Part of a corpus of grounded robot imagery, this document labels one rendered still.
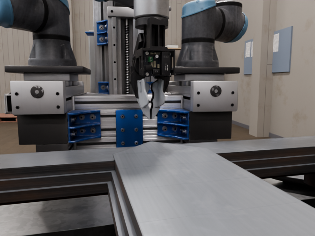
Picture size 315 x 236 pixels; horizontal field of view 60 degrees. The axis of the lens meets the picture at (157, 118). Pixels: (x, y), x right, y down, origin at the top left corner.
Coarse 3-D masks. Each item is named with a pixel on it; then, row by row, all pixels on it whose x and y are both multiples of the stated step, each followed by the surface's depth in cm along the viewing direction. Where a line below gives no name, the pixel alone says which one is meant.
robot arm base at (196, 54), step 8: (184, 40) 94; (192, 40) 91; (200, 40) 91; (208, 40) 92; (184, 48) 94; (192, 48) 91; (200, 48) 91; (208, 48) 91; (184, 56) 93; (192, 56) 91; (200, 56) 90; (208, 56) 91; (216, 56) 94; (176, 64) 97; (184, 64) 92; (192, 64) 91; (200, 64) 90; (208, 64) 91; (216, 64) 93
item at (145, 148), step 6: (156, 144) 56; (162, 144) 56; (168, 144) 56; (174, 144) 56; (126, 150) 51; (132, 150) 51; (138, 150) 51; (144, 150) 51; (150, 150) 51; (156, 150) 51; (162, 150) 51; (168, 150) 51
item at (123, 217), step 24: (24, 168) 41; (48, 168) 42; (72, 168) 43; (96, 168) 44; (264, 168) 51; (288, 168) 52; (312, 168) 53; (0, 192) 40; (24, 192) 40; (48, 192) 41; (72, 192) 42; (96, 192) 43; (120, 192) 36; (120, 216) 32
